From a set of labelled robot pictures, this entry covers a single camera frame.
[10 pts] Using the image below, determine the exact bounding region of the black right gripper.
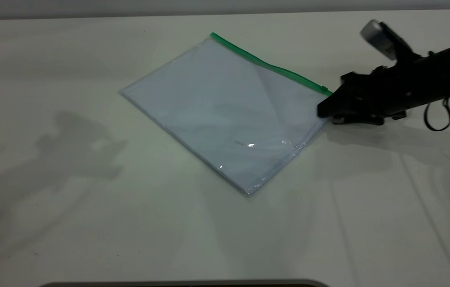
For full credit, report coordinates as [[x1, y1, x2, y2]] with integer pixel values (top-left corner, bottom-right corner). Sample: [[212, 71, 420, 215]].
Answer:
[[317, 56, 422, 126]]

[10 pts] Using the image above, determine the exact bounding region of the clear zip bag green zipper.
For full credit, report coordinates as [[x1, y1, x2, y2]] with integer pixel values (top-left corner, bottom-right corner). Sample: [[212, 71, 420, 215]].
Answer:
[[119, 32, 334, 196]]

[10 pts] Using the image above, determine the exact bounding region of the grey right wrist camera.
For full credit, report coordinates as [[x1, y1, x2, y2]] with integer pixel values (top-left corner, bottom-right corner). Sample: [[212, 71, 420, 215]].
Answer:
[[360, 19, 413, 63]]

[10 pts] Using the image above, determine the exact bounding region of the black looped cable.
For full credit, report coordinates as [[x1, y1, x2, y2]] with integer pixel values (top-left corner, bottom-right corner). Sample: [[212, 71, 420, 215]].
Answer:
[[424, 97, 450, 132]]

